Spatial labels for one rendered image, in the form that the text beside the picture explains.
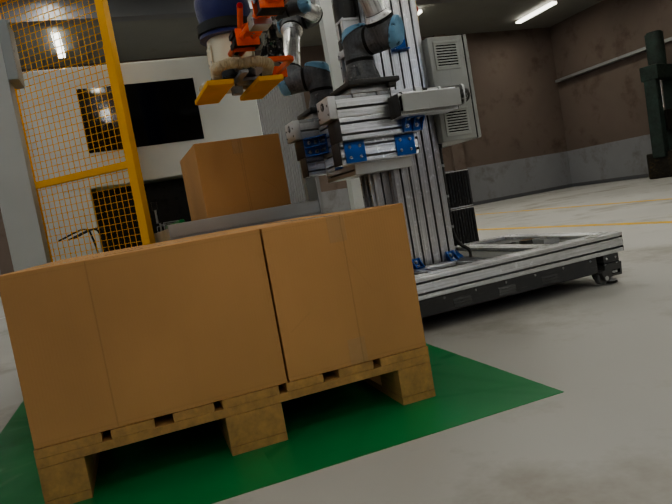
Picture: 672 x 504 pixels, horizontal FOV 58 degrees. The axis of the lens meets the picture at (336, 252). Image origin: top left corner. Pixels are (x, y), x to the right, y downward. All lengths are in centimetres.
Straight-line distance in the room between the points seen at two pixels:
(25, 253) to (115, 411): 202
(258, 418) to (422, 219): 146
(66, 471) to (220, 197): 157
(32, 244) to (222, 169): 114
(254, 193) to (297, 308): 136
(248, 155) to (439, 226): 94
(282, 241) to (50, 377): 62
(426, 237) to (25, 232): 203
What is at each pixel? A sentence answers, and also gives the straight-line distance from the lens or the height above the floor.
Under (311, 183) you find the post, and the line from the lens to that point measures 346.
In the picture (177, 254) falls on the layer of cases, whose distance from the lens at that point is 150.
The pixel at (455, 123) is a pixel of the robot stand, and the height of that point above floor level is 84.
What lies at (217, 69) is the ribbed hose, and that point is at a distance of 231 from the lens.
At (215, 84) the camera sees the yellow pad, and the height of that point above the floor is 107.
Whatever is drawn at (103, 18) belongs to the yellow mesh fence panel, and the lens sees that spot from 371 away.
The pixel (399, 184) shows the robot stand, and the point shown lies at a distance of 272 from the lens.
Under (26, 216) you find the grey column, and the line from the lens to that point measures 347.
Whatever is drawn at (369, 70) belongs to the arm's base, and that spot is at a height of 108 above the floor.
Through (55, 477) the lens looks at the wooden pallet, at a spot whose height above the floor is 7.
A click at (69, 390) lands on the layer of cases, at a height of 26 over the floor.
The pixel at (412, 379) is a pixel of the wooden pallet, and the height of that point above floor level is 6.
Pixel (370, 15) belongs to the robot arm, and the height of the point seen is 126.
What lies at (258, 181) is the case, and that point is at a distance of 286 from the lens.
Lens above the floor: 57
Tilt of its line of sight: 4 degrees down
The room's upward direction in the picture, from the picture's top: 10 degrees counter-clockwise
